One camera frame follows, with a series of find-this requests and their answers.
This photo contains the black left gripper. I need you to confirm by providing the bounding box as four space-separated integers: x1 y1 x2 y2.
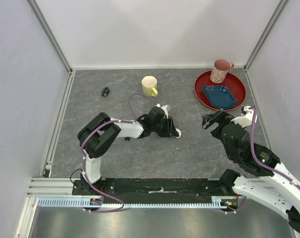
151 117 179 138

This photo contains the white earbud charging case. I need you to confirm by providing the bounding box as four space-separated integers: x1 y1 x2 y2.
176 128 182 138

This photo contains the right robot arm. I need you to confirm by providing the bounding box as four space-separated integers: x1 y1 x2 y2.
202 106 300 234

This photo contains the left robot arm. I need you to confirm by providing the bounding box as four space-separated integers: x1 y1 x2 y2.
77 104 182 195

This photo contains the blue leaf-shaped dish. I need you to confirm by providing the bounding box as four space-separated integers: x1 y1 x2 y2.
201 85 237 110

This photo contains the red round tray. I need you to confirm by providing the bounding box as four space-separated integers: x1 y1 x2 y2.
194 69 247 111

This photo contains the yellow-green ceramic mug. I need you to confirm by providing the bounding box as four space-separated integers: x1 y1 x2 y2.
142 76 158 97

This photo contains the pink patterned mug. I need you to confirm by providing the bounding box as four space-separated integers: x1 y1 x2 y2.
210 59 235 84

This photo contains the black clip object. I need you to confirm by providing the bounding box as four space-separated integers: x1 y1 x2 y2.
101 87 110 97

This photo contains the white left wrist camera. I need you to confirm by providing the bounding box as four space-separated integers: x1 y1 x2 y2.
156 104 171 117

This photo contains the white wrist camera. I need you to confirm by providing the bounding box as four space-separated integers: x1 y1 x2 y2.
231 106 254 128
156 104 171 117

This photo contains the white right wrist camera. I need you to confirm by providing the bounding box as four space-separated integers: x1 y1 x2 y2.
231 106 254 128

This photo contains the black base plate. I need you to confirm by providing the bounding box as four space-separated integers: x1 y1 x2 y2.
72 177 249 204

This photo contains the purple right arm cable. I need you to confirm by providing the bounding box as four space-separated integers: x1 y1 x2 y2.
219 105 300 215

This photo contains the light blue cable duct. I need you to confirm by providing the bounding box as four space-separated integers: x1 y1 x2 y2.
37 197 227 209

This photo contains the right aluminium frame post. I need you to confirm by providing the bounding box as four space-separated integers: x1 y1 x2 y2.
244 0 289 72

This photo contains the aluminium frame post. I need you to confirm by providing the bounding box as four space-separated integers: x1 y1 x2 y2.
244 0 289 72
26 0 73 74

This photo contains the left aluminium frame post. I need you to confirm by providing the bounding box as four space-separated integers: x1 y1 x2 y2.
26 0 73 74

